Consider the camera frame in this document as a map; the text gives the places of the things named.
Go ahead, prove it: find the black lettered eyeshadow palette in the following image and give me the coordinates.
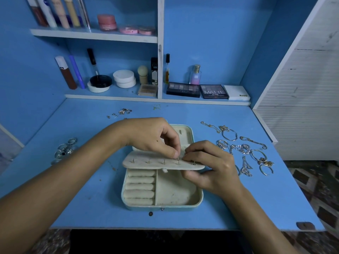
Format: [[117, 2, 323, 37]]
[[200, 84, 230, 100]]

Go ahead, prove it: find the thin dark cosmetic bottle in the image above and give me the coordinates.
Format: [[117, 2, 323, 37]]
[[164, 53, 171, 84]]

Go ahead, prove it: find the person's left forearm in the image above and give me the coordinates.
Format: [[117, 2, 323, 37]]
[[0, 123, 130, 254]]

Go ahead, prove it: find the white round cream jar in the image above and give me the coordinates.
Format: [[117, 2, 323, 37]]
[[113, 69, 137, 89]]

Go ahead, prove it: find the blue cosmetic tube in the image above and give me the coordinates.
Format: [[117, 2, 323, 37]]
[[69, 54, 86, 89]]

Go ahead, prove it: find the white framed marbled panel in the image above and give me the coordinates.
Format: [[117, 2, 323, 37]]
[[0, 124, 24, 167]]

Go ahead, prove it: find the pink round jar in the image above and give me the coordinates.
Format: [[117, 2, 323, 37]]
[[97, 14, 118, 31]]

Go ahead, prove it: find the person's left hand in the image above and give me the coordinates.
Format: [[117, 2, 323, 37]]
[[119, 117, 182, 159]]

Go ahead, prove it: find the beige makeup sponge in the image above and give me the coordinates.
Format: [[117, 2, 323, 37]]
[[138, 65, 149, 85]]

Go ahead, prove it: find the pile of small earrings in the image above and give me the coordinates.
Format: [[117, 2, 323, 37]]
[[108, 108, 133, 119]]

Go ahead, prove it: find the person's dark clothing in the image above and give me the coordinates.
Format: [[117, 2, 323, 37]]
[[69, 228, 244, 254]]

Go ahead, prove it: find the person's right hand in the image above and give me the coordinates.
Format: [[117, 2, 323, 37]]
[[182, 140, 245, 198]]

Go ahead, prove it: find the cream jewellery box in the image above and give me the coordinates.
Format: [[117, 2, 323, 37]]
[[121, 123, 206, 211]]

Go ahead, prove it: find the white slatted cabinet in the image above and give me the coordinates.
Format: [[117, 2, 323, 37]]
[[253, 0, 339, 161]]

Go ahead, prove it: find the pile of silver bracelets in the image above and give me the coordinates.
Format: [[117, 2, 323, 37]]
[[200, 121, 275, 177]]

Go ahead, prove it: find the square brown powder compact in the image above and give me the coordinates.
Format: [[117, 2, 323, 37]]
[[138, 84, 159, 98]]

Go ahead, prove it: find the white tube blue label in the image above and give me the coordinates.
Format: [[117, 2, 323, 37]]
[[37, 0, 58, 29]]

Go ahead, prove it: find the dark eyeshadow palette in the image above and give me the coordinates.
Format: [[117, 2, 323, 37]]
[[166, 82, 202, 98]]

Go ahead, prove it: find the person's right forearm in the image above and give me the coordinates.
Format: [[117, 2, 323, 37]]
[[225, 185, 300, 254]]

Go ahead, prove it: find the pile of silver rings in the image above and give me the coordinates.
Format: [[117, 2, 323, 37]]
[[53, 137, 78, 162]]

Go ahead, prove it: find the white flat box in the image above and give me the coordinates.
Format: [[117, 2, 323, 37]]
[[224, 85, 251, 102]]

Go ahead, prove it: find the brown lipstick tube white cap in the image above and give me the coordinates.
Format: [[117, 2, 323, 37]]
[[55, 55, 78, 90]]

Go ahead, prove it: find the black makeup brush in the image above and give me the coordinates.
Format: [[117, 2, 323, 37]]
[[87, 48, 100, 77]]

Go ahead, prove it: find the small pink perfume bottle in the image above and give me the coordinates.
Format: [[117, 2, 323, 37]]
[[190, 64, 202, 86]]

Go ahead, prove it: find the white bowl black inside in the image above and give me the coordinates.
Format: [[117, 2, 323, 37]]
[[87, 74, 113, 93]]

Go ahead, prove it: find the short beige cosmetic tube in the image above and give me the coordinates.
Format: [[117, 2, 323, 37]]
[[64, 0, 81, 28]]

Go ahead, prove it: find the black cosmetic bottle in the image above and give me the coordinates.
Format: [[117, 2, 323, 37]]
[[150, 57, 159, 85]]

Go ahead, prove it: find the white shelf unit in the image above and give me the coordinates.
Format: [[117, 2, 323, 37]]
[[30, 0, 251, 106]]

